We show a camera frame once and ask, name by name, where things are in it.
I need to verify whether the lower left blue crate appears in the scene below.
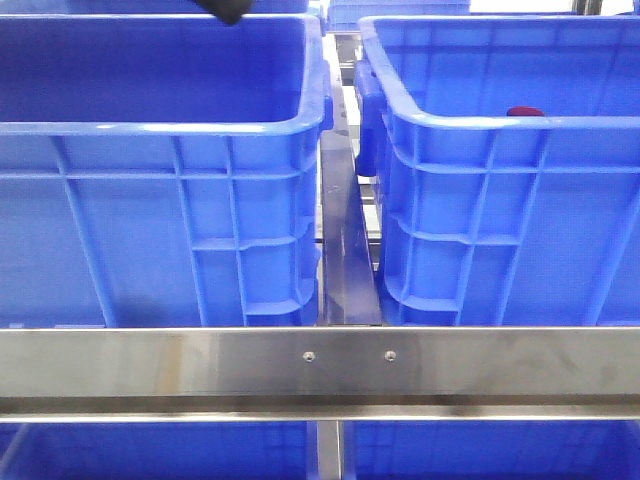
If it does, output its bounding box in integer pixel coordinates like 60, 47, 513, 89
1, 422, 318, 479

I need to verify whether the far blue crate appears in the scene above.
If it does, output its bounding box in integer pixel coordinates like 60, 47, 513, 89
327, 0, 471, 32

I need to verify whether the lower right blue crate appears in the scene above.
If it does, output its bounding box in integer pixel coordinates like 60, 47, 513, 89
349, 420, 639, 479

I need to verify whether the steel divider bar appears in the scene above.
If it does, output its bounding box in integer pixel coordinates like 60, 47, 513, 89
320, 81, 384, 326

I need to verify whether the red button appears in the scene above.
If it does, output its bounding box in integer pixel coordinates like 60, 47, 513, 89
507, 105, 545, 117

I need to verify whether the steel shelf rail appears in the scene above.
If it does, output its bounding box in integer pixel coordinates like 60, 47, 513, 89
1, 326, 639, 423

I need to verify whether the blue plastic crate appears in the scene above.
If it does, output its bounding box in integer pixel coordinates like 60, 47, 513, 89
1, 14, 332, 329
356, 15, 639, 327

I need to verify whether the blue plastic crate left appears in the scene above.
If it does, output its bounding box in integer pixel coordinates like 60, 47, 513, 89
356, 15, 639, 327

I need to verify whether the blue crate behind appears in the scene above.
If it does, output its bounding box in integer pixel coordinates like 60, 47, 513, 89
1, 0, 325, 14

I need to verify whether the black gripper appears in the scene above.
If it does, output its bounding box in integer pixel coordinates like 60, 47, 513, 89
194, 0, 254, 26

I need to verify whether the blue plastic crate centre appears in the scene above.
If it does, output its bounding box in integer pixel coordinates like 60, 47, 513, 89
1, 14, 332, 329

